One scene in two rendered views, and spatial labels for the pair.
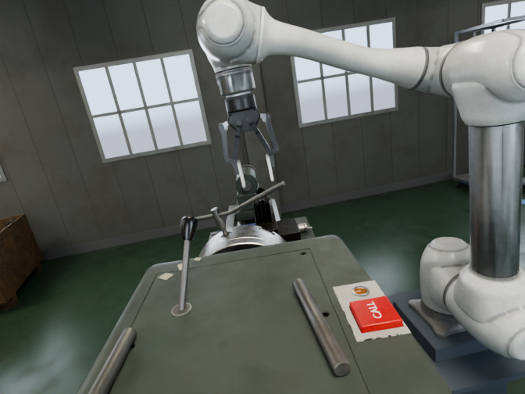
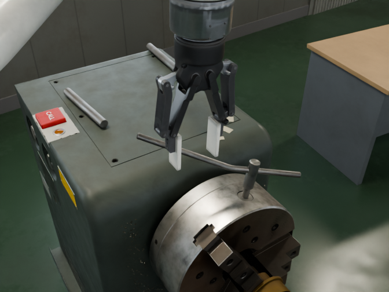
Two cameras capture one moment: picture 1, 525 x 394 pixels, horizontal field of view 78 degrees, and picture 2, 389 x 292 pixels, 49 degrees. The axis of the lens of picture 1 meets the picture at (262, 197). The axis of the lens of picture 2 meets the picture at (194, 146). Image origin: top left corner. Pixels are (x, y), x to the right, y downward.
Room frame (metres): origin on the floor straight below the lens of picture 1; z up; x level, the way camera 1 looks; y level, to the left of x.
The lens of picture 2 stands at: (1.35, -0.31, 1.85)
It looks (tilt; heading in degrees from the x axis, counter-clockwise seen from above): 37 degrees down; 148
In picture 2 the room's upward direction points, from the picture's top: straight up
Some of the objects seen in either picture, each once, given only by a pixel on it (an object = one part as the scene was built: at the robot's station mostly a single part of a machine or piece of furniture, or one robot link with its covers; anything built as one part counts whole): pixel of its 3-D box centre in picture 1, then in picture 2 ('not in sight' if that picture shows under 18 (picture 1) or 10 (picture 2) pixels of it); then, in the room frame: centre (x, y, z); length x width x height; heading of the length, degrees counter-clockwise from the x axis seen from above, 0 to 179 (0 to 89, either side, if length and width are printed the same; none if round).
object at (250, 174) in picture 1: (248, 190); not in sight; (2.06, 0.08, 1.01); 0.30 x 0.20 x 0.29; 0
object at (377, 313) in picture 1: (374, 315); (50, 119); (0.41, -0.14, 1.26); 0.06 x 0.06 x 0.02; 0
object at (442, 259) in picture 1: (449, 272); not in sight; (0.89, -0.55, 0.97); 0.18 x 0.16 x 0.22; 1
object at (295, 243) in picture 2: not in sight; (279, 254); (0.93, 0.18, 1.08); 0.12 x 0.11 x 0.05; 90
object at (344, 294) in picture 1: (368, 321); (57, 132); (0.43, -0.13, 1.23); 0.13 x 0.08 x 0.06; 0
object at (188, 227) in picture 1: (190, 227); not in sight; (0.58, 0.15, 1.38); 0.04 x 0.03 x 0.05; 0
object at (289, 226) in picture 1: (254, 235); not in sight; (1.47, 0.07, 0.95); 0.43 x 0.18 x 0.04; 90
